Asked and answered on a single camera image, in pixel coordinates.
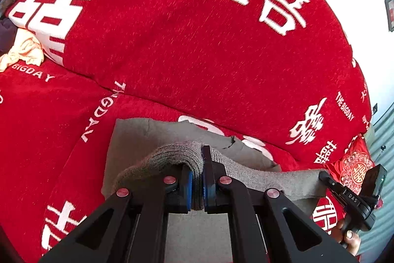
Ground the dark purple cloth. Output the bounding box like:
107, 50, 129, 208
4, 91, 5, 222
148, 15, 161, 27
0, 17, 19, 55

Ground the grey knit sweater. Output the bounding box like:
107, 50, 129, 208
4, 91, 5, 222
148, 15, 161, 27
101, 118, 331, 263

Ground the grey ribbed panel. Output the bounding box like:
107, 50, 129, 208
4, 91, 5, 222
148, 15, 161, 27
351, 103, 394, 257

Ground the dark framed wall picture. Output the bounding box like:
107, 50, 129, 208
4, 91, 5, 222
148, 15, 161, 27
385, 0, 394, 32

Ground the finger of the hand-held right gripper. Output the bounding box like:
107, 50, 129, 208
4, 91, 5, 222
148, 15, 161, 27
319, 172, 344, 194

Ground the person's right hand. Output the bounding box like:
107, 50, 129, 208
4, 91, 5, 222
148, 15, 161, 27
332, 218, 362, 257

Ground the small red embroidered pillow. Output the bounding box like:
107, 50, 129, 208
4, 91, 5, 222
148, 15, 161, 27
326, 134, 385, 208

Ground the red printed sofa back cushion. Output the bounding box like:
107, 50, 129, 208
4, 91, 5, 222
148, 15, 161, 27
4, 0, 374, 163

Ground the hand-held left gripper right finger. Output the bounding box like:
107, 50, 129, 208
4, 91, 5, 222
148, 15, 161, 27
201, 145, 359, 263

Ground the cream orange crumpled cloth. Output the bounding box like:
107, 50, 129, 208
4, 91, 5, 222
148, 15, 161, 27
0, 29, 45, 72

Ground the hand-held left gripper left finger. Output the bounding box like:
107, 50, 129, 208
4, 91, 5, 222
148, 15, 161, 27
38, 164, 194, 263

